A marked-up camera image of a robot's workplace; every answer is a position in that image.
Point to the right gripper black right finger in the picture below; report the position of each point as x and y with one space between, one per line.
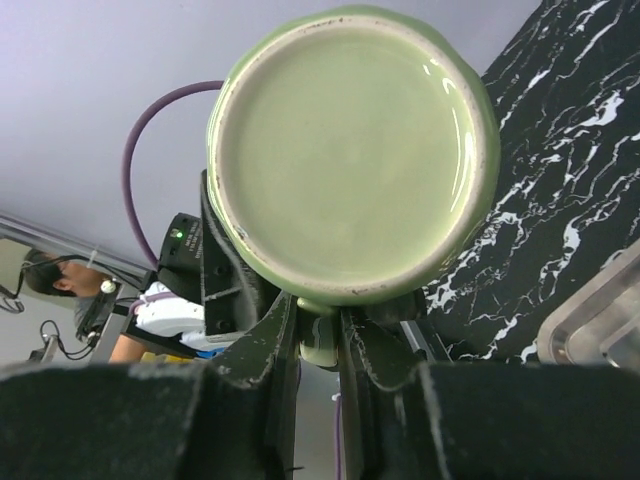
407 418

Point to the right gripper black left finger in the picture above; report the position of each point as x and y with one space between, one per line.
231 417

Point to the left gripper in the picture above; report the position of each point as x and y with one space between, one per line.
198 260

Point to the light green mug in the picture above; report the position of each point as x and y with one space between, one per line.
352 155

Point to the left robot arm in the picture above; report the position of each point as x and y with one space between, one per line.
177 325

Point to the person in background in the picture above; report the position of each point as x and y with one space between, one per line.
47 275

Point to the metal tray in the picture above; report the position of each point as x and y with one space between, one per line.
599 324

